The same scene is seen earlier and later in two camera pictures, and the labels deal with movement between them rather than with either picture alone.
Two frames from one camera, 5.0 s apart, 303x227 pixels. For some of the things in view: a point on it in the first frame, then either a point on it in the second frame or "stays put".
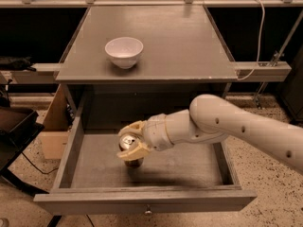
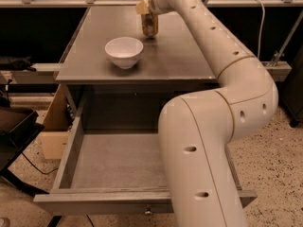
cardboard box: [55, 132] stays put
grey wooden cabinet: [132, 63] stays put
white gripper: [155, 131] → [155, 1]
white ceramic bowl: [124, 51] stays put
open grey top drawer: [193, 178] stays put
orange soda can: [128, 142] → [150, 25]
